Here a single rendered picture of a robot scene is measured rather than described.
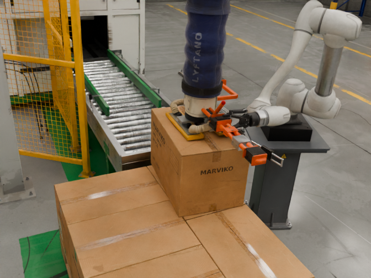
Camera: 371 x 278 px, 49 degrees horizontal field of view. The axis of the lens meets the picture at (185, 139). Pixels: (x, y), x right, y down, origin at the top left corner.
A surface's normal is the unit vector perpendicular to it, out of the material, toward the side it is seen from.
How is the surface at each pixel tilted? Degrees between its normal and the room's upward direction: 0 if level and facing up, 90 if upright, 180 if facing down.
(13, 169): 90
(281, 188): 90
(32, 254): 0
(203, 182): 90
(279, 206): 90
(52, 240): 0
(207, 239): 0
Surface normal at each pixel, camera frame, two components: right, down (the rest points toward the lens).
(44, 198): 0.05, -0.88
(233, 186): 0.33, 0.46
